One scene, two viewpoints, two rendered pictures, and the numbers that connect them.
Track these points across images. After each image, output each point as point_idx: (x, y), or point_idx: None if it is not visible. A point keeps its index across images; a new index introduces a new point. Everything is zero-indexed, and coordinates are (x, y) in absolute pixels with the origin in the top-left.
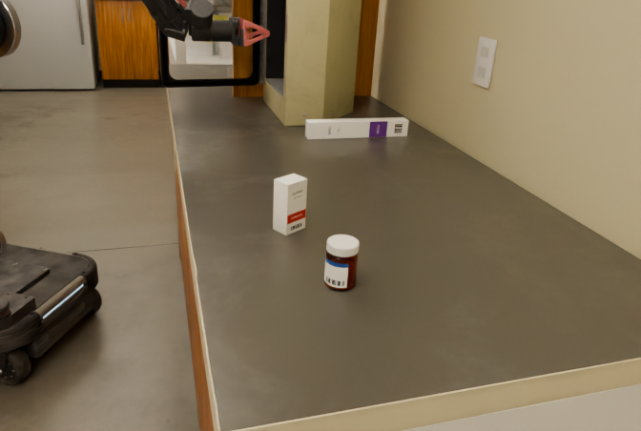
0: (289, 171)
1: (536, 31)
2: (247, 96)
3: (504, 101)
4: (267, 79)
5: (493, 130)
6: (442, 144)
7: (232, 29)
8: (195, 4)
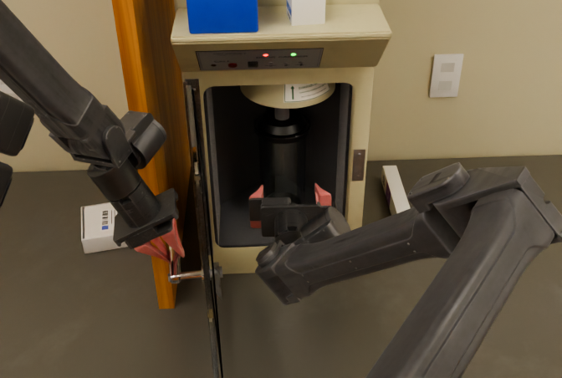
0: (540, 287)
1: (519, 38)
2: (177, 291)
3: (481, 100)
4: (225, 244)
5: (468, 126)
6: (420, 164)
7: (310, 217)
8: (336, 225)
